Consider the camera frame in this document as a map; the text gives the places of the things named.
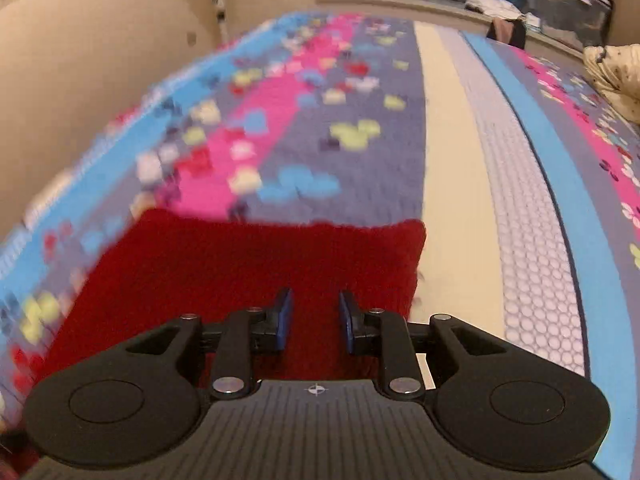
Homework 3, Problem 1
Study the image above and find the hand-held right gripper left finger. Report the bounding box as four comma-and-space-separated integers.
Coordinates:
125, 287, 294, 402

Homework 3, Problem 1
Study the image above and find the dark cloth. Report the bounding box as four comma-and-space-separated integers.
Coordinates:
487, 17, 527, 52

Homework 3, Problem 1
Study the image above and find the colourful printed blanket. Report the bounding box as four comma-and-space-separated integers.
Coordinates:
0, 9, 640, 463

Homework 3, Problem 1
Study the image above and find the white clothes pile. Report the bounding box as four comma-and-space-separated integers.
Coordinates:
465, 0, 522, 19

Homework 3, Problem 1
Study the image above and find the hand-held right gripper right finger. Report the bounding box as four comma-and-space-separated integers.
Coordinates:
339, 289, 507, 402

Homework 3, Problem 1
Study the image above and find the cream patterned quilt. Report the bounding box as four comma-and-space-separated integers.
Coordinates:
582, 44, 640, 125

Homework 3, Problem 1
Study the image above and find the red knit sweater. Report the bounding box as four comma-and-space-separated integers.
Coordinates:
42, 207, 427, 392

